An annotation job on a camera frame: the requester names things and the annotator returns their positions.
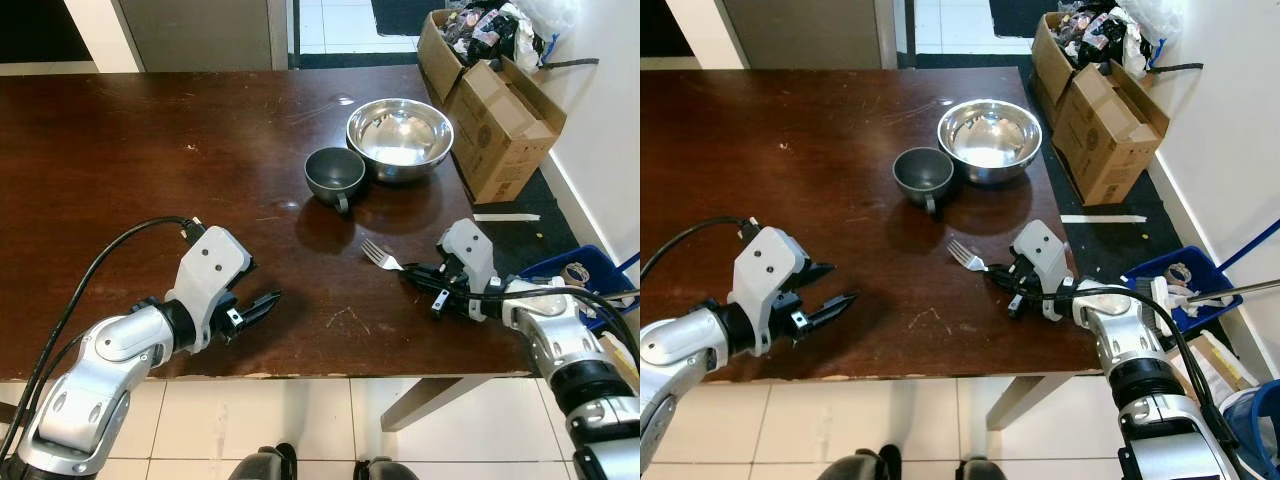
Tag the stainless steel bowl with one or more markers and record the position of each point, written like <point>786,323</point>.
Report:
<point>400,135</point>
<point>990,137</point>

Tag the black doorway mat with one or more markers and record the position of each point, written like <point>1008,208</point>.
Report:
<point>1015,15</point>
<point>405,15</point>

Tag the black robot right foot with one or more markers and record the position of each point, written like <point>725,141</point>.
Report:
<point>985,470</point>
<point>385,470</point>

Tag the white strip of tape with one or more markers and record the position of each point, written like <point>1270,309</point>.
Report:
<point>1100,218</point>
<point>505,217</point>

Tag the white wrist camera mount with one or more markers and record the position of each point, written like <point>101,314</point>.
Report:
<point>775,270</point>
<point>212,265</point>
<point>1042,258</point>
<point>467,255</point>

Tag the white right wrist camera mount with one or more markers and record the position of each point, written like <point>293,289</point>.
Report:
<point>467,255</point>
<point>1042,258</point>

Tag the blue plastic bucket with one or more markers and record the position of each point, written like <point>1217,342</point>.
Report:
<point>1258,425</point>

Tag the black robot foot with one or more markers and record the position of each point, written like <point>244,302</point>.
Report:
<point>985,470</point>
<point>860,465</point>
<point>262,465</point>
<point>385,470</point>

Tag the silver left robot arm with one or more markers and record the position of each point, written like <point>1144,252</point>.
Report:
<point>672,352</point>
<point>95,355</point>

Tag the white plastic bag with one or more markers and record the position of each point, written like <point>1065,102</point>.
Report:
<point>545,15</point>
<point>1150,20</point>

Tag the dark grey cup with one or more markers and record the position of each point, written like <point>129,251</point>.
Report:
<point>922,173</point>
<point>333,172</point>

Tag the blue plastic dustpan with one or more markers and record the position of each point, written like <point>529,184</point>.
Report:
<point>570,272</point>
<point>1180,275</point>

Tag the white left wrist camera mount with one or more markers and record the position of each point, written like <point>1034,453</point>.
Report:
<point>212,265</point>
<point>775,270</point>

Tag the black plastic rubbish bag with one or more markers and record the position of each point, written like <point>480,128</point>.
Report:
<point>485,35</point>
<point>1095,35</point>

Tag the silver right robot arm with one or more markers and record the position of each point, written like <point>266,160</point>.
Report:
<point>575,360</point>
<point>1140,370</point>

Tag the silver metal fork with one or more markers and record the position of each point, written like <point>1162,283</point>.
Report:
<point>382,255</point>
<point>967,256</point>

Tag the brown cardboard box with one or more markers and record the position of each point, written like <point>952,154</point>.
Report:
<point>500,125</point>
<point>1105,130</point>

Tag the black robot left foot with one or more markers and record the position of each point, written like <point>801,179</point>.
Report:
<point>860,465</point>
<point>262,465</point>

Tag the grey door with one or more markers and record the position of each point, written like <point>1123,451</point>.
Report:
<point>200,30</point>
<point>810,30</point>

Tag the metal rod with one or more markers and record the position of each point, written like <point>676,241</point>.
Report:
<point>1235,290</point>

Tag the wooden table leg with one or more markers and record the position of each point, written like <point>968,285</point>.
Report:
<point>1030,398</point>
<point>430,400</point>

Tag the dark floor mat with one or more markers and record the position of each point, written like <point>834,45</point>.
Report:
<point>525,235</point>
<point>1120,245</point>

